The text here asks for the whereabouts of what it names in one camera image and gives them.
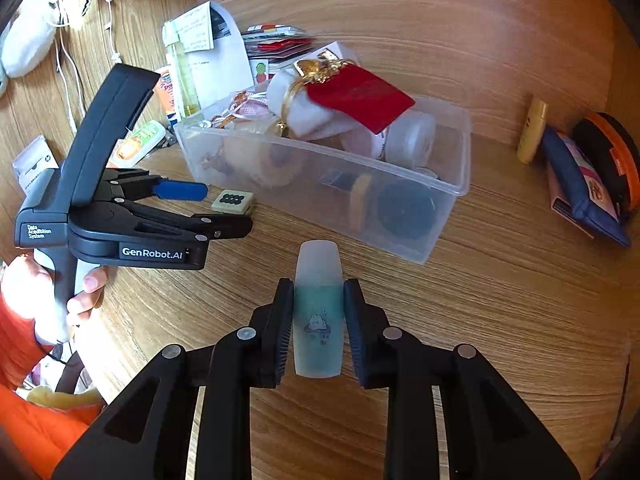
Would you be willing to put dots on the black round tin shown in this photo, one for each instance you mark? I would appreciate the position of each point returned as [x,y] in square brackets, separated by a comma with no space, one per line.
[405,210]

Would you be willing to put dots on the orange sunscreen tube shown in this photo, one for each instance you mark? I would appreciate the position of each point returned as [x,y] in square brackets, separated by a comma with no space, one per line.
[165,95]

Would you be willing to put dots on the small printed paper note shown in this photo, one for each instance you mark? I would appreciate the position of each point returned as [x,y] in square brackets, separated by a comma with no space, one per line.
[192,27]

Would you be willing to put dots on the blue pouch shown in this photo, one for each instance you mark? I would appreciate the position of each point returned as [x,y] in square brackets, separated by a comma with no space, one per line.
[595,210]

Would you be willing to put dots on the person's left hand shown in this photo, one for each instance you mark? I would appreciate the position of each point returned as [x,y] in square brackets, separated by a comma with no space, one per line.
[90,290]

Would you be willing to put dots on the brown tape roll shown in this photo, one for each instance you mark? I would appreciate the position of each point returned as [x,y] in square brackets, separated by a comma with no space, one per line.
[277,165]

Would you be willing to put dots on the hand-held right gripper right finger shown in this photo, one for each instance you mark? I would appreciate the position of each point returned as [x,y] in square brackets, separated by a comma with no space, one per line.
[356,330]

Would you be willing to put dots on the yellow small bottle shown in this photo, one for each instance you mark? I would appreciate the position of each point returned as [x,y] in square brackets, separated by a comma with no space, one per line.
[531,130]

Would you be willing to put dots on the frosted teal bottle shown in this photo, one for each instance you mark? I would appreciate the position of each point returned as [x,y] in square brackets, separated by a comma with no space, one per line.
[317,270]

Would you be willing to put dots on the white cloth bag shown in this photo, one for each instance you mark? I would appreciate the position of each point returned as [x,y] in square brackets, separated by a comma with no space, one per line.
[27,35]

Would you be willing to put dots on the person's orange jacket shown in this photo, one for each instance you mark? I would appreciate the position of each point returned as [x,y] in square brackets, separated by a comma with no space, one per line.
[35,435]

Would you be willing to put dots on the cartoon print card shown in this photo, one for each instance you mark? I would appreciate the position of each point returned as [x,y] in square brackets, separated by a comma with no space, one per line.
[261,70]

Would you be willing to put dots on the white paper sheet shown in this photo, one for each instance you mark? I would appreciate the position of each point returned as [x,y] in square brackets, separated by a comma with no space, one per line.
[230,65]

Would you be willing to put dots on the person's left forearm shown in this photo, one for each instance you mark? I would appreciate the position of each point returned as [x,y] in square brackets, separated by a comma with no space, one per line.
[25,330]

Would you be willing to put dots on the clear plastic storage box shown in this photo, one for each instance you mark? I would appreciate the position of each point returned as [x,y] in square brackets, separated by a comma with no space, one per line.
[300,160]

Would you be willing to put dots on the stack of booklets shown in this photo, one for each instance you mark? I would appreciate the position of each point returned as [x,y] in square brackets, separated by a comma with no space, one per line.
[275,40]

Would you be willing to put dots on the black orange round case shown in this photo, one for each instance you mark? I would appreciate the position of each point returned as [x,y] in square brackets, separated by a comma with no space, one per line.
[615,160]

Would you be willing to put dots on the white cloth with gold ribbon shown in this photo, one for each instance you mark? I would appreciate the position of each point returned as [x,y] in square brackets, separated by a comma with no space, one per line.
[310,115]

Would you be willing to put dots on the wooden desktop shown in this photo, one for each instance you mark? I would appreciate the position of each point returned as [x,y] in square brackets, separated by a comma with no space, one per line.
[500,310]

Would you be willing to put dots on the mahjong tile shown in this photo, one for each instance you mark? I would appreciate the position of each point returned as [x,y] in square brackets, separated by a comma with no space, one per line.
[231,201]

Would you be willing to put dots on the red velvet pouch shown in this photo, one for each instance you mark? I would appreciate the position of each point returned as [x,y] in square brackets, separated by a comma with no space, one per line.
[360,100]

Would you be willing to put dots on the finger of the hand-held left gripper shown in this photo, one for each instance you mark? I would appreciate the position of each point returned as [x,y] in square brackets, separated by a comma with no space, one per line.
[220,225]
[180,190]

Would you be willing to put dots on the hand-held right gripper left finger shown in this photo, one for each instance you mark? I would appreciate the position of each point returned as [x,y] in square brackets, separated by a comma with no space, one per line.
[280,330]

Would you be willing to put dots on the pink notebook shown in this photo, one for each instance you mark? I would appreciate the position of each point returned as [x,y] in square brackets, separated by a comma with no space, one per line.
[562,205]

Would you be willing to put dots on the white round container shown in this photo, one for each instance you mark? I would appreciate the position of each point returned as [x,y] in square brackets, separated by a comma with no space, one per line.
[412,137]

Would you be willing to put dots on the green orange label bottle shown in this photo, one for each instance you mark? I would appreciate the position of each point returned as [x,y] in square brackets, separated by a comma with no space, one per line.
[140,142]

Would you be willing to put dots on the yellow spray bottle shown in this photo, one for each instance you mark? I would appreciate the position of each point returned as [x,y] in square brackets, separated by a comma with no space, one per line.
[182,80]

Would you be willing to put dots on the white printed packet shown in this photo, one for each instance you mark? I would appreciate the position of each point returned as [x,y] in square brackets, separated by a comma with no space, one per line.
[32,160]

